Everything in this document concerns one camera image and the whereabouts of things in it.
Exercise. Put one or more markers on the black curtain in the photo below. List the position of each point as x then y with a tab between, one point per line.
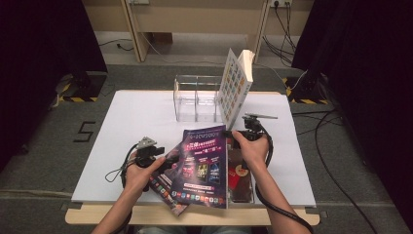
373	81
39	65

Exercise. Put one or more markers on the white book with picture grid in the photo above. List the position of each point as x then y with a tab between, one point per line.
232	87

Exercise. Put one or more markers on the white desk socket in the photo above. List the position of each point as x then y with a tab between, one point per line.
139	1

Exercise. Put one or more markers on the person's left hand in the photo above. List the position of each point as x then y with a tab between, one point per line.
138	180

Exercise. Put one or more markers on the purple magazine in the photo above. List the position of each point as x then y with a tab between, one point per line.
162	188
198	169

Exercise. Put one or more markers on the white wall socket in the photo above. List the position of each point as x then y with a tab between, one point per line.
281	3

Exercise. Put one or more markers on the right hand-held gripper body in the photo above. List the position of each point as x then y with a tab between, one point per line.
253	125

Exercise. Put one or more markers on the black stand base hazard tape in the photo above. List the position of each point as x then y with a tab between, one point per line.
86	86
308	91

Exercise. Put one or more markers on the beige wooden desk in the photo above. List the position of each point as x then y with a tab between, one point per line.
195	19

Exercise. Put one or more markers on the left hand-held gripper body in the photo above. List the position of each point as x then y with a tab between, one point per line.
145	143

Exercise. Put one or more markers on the clear acrylic book rack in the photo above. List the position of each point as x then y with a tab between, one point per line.
186	107

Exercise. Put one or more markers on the black magazine with red cards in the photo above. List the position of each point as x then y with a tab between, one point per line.
240	188

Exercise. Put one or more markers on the person's right hand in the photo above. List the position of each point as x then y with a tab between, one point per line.
253	154

